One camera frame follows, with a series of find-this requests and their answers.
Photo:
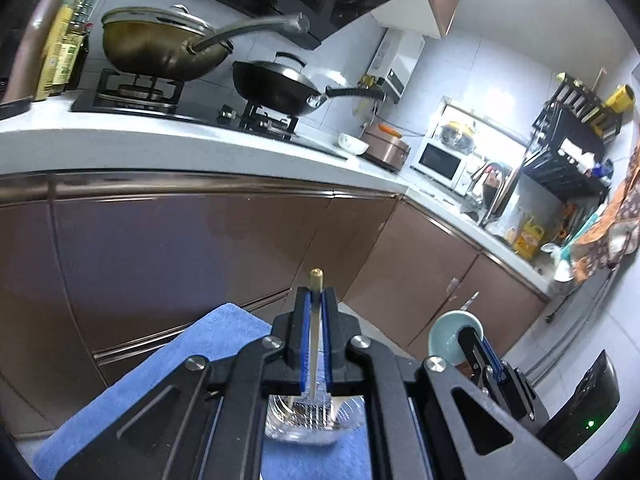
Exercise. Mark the black wok lid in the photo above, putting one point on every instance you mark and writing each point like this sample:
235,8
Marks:
290,67

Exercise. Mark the steel faucet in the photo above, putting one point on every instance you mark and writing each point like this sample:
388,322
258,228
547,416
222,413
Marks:
500,185

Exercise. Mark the white bowl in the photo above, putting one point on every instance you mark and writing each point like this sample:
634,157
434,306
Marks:
352,145

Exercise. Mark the white microwave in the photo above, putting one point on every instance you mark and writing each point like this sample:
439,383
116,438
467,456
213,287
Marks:
440,165

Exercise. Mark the clear oil bottle yellow label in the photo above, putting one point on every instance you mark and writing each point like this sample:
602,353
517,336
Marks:
62,35

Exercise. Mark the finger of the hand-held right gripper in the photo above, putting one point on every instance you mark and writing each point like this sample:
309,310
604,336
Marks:
475,350

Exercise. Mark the dark sauce bottle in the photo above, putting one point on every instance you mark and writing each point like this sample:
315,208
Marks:
80,65

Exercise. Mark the wooden chopstick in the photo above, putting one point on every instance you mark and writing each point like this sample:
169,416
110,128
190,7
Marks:
316,280

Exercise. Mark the brown base cabinets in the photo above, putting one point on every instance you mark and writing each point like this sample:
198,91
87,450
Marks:
175,260

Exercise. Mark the brown rice cooker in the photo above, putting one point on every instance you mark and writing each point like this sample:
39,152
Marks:
385,150

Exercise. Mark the yellow detergent jug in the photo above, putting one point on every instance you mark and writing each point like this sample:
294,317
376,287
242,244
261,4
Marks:
529,240

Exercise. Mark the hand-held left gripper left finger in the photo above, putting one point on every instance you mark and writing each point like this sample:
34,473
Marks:
305,345

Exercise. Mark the steel pot yellow lid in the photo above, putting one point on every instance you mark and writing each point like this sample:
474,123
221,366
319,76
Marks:
455,135

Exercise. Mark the white water heater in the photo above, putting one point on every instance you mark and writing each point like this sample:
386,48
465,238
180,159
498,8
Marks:
395,60

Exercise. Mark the patterned brown cloth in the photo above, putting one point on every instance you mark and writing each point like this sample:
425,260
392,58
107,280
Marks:
610,225

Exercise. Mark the bronze wok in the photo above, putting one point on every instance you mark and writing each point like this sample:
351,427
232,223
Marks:
145,55

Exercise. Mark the blue towel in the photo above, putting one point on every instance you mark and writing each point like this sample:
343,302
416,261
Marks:
150,375

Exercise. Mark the pink kitchen appliance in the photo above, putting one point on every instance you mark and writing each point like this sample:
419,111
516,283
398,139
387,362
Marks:
35,35

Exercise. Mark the teal ceramic saucer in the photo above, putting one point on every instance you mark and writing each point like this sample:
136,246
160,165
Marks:
446,332

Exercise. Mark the black wok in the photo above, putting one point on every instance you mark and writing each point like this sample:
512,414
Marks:
270,97

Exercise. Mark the black dish rack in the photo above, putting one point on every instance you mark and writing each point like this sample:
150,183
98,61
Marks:
570,150

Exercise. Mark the yellow cup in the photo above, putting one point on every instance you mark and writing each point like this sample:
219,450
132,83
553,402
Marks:
620,99

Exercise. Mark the black gas stove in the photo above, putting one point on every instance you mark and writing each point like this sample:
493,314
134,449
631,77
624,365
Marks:
200,112

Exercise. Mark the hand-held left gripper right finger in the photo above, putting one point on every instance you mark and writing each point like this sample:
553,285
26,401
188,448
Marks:
328,345

